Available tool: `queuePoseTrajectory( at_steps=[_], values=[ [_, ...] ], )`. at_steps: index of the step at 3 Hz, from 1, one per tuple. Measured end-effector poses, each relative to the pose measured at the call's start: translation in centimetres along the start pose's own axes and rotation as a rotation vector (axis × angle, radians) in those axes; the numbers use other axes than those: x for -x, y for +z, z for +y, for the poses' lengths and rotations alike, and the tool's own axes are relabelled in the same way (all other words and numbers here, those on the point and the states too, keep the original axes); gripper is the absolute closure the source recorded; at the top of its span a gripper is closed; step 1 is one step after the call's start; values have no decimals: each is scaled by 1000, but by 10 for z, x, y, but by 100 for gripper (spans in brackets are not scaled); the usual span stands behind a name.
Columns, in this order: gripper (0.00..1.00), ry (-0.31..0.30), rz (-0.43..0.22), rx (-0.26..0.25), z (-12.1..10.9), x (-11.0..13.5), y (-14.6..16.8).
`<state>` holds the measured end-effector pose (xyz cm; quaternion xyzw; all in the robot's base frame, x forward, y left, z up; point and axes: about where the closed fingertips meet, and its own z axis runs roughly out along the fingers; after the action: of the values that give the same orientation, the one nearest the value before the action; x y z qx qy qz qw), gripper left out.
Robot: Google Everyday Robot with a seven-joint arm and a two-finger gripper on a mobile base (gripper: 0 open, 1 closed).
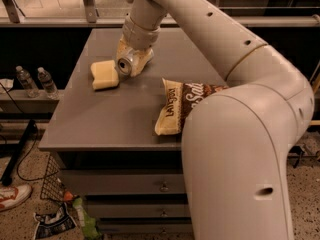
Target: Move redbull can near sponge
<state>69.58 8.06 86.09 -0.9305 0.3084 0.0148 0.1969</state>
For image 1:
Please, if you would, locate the brown sea salt chips bag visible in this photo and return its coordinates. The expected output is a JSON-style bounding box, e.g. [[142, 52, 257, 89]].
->
[[155, 79, 228, 136]]

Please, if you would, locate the grey drawer cabinet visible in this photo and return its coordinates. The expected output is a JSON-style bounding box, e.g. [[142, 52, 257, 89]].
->
[[39, 28, 223, 234]]

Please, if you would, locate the green plastic bottle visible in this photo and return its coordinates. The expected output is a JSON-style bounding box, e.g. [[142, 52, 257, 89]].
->
[[72, 197, 102, 240]]

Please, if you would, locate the dark crumpled snack bag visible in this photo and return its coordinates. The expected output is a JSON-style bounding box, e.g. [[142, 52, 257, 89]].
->
[[33, 203, 76, 240]]

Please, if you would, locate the middle drawer knob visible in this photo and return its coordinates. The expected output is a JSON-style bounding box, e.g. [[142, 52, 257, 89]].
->
[[160, 210, 168, 218]]

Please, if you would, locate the silver blue redbull can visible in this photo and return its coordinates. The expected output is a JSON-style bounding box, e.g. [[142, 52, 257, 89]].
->
[[117, 49, 134, 76]]

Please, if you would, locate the black cable on floor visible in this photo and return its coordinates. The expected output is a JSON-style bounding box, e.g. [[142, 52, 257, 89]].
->
[[16, 125, 60, 183]]

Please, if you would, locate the white orange sneaker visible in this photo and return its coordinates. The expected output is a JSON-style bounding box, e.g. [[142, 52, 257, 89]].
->
[[0, 184, 32, 212]]

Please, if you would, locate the plastic water bottle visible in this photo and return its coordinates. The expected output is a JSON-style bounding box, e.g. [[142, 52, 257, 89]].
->
[[16, 66, 39, 98], [38, 67, 59, 100]]

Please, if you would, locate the black stand leg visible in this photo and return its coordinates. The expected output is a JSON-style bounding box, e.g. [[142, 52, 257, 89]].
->
[[1, 120, 35, 186]]

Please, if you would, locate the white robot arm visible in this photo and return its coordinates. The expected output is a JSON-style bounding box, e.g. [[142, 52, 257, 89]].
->
[[123, 0, 314, 240]]

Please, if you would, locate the yellow sponge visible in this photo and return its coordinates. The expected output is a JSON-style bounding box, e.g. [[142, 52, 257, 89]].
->
[[91, 60, 119, 91]]

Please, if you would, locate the black wire basket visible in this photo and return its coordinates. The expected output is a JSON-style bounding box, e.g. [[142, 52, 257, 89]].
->
[[40, 156, 65, 202]]

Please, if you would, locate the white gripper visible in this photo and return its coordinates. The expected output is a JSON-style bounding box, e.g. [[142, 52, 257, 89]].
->
[[116, 15, 161, 77]]

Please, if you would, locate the left plastic water bottle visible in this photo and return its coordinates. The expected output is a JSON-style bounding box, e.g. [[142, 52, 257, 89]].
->
[[16, 66, 39, 98]]

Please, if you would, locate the right plastic water bottle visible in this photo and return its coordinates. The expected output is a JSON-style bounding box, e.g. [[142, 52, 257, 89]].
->
[[38, 67, 59, 100]]

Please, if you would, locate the top drawer knob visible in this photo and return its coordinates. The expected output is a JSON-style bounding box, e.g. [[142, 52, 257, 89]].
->
[[159, 182, 169, 192]]

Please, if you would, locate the drawer knob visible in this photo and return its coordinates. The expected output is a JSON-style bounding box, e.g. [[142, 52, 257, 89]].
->
[[159, 182, 169, 192], [160, 210, 168, 218]]

